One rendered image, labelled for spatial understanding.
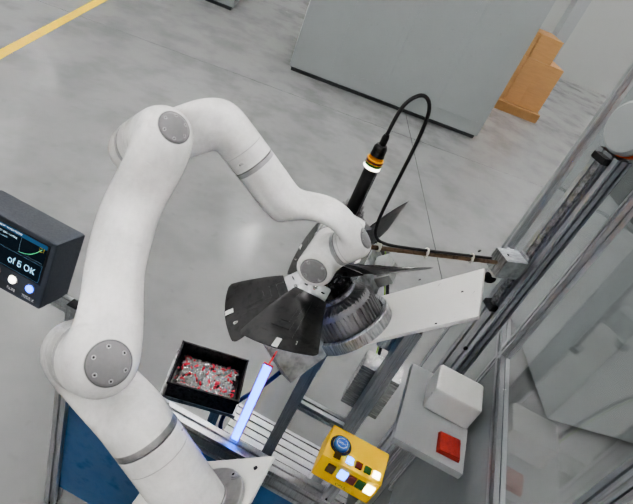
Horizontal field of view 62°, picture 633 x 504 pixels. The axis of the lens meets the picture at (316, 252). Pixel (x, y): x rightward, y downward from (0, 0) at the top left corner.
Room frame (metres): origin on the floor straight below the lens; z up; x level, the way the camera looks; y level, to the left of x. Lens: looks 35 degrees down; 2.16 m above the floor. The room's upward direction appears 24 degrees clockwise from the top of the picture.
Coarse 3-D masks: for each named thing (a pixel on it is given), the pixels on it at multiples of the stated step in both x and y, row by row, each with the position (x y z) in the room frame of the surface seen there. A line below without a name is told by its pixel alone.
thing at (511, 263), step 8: (496, 248) 1.55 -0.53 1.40; (504, 248) 1.56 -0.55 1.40; (496, 256) 1.53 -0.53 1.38; (504, 256) 1.51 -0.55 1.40; (512, 256) 1.53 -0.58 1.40; (520, 256) 1.56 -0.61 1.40; (488, 264) 1.54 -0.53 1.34; (496, 264) 1.51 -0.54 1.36; (504, 264) 1.49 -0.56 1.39; (512, 264) 1.50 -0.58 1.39; (520, 264) 1.51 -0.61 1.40; (528, 264) 1.53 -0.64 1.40; (496, 272) 1.50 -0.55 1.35; (504, 272) 1.50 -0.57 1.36; (512, 272) 1.51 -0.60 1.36; (520, 272) 1.53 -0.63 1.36
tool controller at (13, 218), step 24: (0, 192) 1.01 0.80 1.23; (0, 216) 0.91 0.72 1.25; (24, 216) 0.95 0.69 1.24; (48, 216) 1.00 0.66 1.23; (0, 240) 0.89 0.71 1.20; (24, 240) 0.90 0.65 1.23; (48, 240) 0.90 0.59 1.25; (72, 240) 0.95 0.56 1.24; (0, 264) 0.88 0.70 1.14; (24, 264) 0.88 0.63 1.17; (48, 264) 0.88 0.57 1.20; (72, 264) 0.96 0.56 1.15; (24, 288) 0.86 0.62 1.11; (48, 288) 0.88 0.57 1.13
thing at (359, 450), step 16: (336, 432) 0.88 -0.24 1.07; (320, 448) 0.88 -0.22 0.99; (352, 448) 0.86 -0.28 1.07; (368, 448) 0.88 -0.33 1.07; (320, 464) 0.80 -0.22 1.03; (336, 464) 0.80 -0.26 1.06; (368, 464) 0.83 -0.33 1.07; (384, 464) 0.85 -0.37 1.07; (336, 480) 0.80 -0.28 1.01; (368, 480) 0.79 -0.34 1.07; (368, 496) 0.79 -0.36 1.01
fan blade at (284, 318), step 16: (272, 304) 1.12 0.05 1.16; (288, 304) 1.13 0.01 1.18; (304, 304) 1.15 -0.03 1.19; (320, 304) 1.18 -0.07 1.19; (256, 320) 1.06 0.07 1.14; (272, 320) 1.07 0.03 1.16; (288, 320) 1.08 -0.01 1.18; (304, 320) 1.10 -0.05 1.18; (320, 320) 1.12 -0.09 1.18; (256, 336) 1.01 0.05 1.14; (272, 336) 1.01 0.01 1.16; (288, 336) 1.02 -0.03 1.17; (304, 336) 1.04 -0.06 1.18; (320, 336) 1.06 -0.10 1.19; (304, 352) 0.98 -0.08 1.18
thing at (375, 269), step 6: (348, 264) 1.23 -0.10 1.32; (354, 264) 1.24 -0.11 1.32; (360, 270) 1.29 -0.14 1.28; (366, 270) 1.14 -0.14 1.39; (372, 270) 1.13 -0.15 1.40; (378, 270) 1.13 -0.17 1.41; (384, 270) 1.13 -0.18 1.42; (390, 270) 1.13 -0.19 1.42; (396, 270) 1.14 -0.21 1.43; (402, 270) 1.25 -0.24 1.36; (408, 270) 1.25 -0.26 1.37; (414, 270) 1.26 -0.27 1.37
